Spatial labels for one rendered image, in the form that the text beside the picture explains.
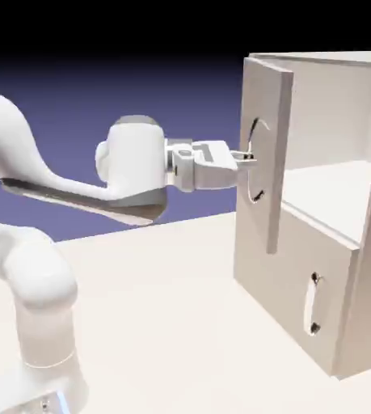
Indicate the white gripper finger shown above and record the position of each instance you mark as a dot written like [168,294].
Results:
[245,160]

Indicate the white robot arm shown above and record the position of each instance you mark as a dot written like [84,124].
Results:
[133,155]

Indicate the pale beige cabinet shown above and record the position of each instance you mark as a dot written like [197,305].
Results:
[350,226]

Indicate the beige cabinet door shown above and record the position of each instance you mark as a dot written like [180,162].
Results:
[262,155]
[304,284]

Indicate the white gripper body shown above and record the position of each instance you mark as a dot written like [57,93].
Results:
[214,168]

